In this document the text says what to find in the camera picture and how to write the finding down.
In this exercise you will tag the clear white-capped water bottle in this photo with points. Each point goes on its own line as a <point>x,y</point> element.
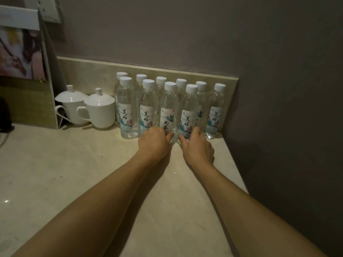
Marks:
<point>168,109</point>
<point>188,109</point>

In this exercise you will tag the person's left thumb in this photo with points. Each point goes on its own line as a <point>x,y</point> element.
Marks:
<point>170,137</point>

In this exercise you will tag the photo brochure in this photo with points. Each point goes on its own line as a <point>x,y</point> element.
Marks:
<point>18,53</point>

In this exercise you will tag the black object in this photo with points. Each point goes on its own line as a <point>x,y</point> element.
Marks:
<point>4,115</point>

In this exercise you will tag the white wall switch plate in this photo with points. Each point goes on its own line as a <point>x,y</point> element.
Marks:
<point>49,9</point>

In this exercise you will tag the rows of labelled water bottles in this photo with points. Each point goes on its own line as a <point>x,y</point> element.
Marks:
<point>126,109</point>

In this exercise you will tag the white ceramic cup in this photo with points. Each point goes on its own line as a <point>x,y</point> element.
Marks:
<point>71,112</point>
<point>100,116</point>

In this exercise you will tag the person's right hand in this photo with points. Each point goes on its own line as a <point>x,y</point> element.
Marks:
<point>198,152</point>

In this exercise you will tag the person's left forearm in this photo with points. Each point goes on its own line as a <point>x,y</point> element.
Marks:
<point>93,208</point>

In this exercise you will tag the white ceramic cup lid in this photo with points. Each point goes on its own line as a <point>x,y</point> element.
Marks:
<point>99,99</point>
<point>71,96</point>

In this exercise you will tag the person's left hand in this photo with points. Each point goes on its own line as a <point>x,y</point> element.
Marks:
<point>154,144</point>

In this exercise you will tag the beige brochure stand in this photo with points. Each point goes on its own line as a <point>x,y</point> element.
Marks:
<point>29,101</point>

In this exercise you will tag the person's right forearm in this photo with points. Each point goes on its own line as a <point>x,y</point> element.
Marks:
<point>249,219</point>

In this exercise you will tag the person's right thumb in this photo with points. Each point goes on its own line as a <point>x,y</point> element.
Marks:
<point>183,141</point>

